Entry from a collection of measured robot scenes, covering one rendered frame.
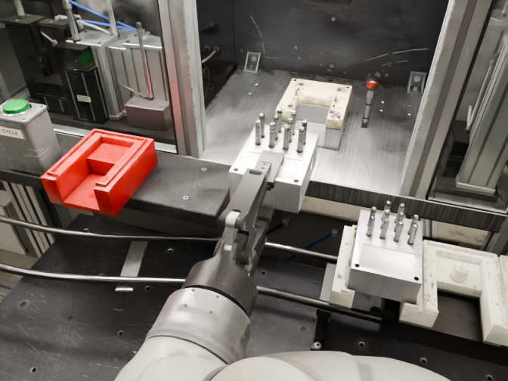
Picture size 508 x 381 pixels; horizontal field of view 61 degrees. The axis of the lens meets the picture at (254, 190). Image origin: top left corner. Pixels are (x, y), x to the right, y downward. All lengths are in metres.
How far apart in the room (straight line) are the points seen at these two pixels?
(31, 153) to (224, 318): 0.55
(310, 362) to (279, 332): 0.60
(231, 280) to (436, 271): 0.41
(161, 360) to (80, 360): 0.52
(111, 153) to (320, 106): 0.42
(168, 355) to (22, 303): 0.65
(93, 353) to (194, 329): 0.50
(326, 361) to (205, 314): 0.16
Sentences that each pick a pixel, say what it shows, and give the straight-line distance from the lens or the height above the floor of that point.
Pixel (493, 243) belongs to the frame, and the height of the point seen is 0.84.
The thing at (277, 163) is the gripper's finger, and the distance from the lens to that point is 0.56.
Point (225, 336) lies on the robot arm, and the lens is 0.39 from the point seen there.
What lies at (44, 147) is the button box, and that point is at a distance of 0.86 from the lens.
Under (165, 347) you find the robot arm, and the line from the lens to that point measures 0.38.
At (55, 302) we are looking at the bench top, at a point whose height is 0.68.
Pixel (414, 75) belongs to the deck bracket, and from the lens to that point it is 1.14.
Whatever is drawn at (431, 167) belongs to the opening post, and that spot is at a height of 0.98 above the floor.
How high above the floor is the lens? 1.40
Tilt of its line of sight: 40 degrees down
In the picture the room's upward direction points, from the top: straight up
